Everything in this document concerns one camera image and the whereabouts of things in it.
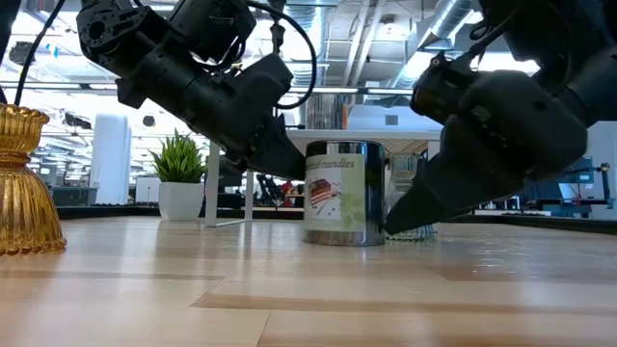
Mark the black ceiling lamp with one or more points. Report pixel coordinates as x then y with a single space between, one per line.
21 53

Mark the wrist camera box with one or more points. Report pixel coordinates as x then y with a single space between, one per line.
212 24
434 89

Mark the green plant in white pot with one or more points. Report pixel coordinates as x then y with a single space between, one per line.
180 193

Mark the blue partition screen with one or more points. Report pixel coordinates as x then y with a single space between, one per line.
578 180

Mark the amber ribbed glass candle holder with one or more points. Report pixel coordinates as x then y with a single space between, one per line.
26 202

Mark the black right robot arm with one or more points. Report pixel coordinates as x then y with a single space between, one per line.
593 58

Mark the silver ceiling air duct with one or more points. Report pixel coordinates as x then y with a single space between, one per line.
448 19

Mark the white round column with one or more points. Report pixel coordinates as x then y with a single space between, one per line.
111 159

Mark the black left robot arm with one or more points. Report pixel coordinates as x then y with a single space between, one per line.
103 31

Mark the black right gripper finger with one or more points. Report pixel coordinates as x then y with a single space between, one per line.
434 202

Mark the vanilla cake scented candle tin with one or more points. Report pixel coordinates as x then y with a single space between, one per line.
337 202

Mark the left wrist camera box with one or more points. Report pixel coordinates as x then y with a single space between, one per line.
212 24

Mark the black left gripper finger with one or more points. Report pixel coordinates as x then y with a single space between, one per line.
284 159

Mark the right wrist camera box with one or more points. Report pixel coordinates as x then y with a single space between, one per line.
434 89

